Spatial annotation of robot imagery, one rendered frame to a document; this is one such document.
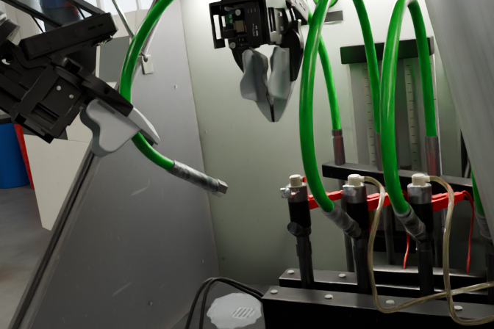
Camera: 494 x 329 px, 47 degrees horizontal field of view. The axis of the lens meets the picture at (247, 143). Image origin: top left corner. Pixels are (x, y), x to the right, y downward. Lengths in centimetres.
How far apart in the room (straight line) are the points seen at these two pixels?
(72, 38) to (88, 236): 33
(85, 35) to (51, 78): 7
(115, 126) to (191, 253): 51
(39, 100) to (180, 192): 50
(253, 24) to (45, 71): 23
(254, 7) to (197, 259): 64
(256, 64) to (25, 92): 27
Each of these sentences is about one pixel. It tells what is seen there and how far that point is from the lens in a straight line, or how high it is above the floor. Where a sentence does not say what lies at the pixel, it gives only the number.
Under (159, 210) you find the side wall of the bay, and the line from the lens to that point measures 104.
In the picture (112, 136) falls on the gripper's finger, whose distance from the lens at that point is 67.
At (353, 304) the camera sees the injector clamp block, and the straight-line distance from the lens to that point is 77.
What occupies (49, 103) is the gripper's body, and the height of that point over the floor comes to 128.
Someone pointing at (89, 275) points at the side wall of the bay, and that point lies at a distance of 91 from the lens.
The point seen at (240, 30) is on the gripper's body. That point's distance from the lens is 66.
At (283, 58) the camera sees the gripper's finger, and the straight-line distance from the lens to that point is 69.
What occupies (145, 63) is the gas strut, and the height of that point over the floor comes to 130.
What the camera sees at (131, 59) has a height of 132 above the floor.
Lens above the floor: 133
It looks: 11 degrees down
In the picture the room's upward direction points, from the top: 7 degrees counter-clockwise
